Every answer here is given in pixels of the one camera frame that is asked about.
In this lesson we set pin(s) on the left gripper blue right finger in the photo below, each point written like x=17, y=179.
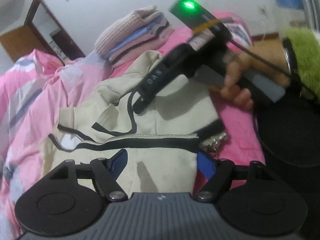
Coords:
x=213, y=178

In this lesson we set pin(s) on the pink patterned duvet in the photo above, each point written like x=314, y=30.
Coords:
x=33, y=91

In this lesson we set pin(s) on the green fuzzy right sleeve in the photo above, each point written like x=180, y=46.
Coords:
x=302, y=49

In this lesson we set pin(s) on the blue folded garment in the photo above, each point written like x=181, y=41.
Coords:
x=139, y=37

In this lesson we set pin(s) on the beige zip-up jacket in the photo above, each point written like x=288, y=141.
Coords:
x=162, y=142

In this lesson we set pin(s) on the pink waffle knit sweater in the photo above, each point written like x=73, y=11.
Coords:
x=125, y=26

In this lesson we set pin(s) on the person's right hand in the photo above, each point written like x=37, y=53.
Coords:
x=270, y=50

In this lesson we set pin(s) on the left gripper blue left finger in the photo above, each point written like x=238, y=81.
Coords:
x=105, y=174

